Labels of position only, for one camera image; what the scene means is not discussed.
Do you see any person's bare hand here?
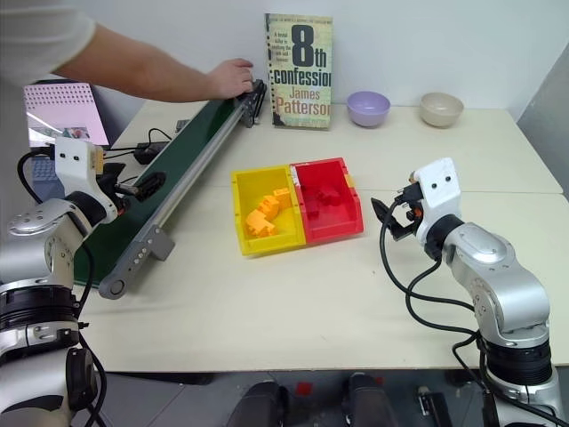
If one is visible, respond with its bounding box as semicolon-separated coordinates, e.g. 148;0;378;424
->
205;58;256;101

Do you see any red plastic bin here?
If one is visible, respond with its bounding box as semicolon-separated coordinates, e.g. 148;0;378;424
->
288;156;365;246

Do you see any black power adapter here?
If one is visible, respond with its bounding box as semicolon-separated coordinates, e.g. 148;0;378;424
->
133;141;171;166

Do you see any red building block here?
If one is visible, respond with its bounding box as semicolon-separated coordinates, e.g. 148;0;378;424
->
316;184;342;207

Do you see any grey keyboard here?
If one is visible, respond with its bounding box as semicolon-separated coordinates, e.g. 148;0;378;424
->
28;156;63;205

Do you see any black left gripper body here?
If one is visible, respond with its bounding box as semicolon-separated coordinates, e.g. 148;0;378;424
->
100;173;136;212

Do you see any left gripper ribbed finger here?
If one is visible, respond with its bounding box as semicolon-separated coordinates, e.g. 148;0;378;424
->
132;172;167;199

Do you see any purple bowl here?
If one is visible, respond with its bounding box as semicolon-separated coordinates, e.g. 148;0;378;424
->
346;90;392;128

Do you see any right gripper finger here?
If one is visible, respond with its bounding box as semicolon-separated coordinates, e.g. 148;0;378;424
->
370;197;392;225
389;221;418;242

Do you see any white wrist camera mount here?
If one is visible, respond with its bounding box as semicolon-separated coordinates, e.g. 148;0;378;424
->
52;136;117;215
412;157;463;245

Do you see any dark rounded shape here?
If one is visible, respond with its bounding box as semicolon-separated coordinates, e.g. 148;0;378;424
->
229;380;291;427
341;372;393;427

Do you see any black power adapter cable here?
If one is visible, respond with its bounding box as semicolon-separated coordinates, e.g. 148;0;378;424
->
100;127;180;159

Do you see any yellow plastic bin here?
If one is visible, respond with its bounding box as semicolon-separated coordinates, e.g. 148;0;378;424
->
229;165;308;256

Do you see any green conveyor belt grey frame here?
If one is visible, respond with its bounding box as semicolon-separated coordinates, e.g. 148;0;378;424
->
73;79;268;301

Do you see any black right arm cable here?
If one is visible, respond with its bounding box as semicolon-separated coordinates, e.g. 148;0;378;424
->
379;195;494;397

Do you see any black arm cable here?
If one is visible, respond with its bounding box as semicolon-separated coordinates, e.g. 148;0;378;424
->
379;195;494;397
16;149;108;427

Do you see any beige bowl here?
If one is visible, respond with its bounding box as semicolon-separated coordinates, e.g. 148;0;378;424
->
420;92;465;129

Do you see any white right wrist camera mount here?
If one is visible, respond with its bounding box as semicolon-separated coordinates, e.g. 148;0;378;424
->
412;157;463;245

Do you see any black object on floor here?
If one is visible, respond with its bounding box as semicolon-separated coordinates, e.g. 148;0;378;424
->
414;384;446;417

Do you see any laptop screen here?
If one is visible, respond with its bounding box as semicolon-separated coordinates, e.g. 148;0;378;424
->
22;83;110;150

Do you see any white shirt sleeve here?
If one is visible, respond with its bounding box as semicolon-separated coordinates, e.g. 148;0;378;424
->
0;0;98;88

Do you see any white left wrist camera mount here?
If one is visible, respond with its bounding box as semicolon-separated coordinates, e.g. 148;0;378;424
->
52;136;117;215

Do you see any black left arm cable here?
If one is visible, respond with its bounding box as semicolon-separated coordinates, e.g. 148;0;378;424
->
16;149;108;427

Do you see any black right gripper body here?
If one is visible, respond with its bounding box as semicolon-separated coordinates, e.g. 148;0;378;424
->
392;181;424;229

